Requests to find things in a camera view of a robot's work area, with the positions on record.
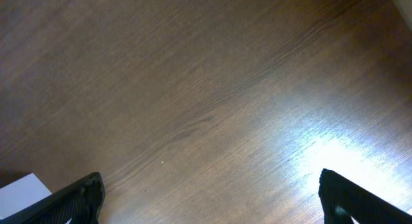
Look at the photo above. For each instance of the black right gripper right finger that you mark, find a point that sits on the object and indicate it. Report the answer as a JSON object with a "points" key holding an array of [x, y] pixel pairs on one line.
{"points": [[345, 202]]}

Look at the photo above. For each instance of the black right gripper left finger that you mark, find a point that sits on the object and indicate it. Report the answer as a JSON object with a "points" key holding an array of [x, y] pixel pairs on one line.
{"points": [[79, 202]]}

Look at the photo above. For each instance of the white pink open box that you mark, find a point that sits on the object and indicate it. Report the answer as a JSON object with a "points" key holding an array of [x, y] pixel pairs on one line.
{"points": [[21, 194]]}

